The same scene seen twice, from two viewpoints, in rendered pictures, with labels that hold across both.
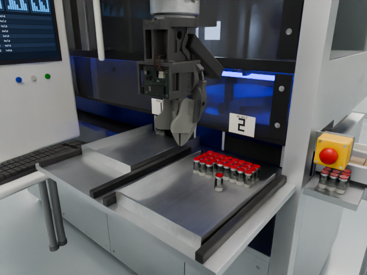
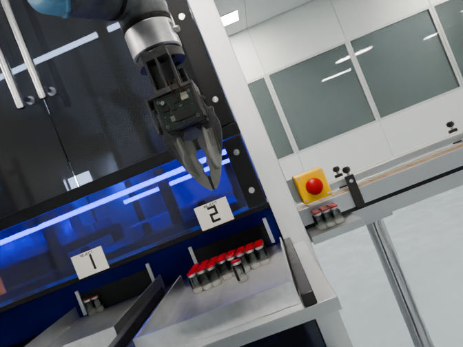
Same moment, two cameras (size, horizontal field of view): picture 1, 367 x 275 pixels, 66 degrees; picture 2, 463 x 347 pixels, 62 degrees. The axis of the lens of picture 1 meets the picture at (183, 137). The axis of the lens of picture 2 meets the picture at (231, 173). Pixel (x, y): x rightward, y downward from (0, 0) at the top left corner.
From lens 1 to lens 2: 0.36 m
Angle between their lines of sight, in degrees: 40
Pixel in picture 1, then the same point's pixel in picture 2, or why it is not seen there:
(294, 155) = (284, 210)
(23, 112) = not seen: outside the picture
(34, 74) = not seen: outside the picture
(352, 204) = (358, 220)
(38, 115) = not seen: outside the picture
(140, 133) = (66, 326)
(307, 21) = (227, 84)
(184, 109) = (208, 139)
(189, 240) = (280, 300)
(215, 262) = (324, 294)
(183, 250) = (284, 313)
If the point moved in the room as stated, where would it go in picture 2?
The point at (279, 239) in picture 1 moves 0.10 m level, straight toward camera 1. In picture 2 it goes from (324, 318) to (345, 331)
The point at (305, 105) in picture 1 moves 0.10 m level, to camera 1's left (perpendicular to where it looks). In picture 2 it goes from (266, 155) to (235, 166)
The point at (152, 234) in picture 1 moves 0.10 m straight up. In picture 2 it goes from (232, 334) to (206, 269)
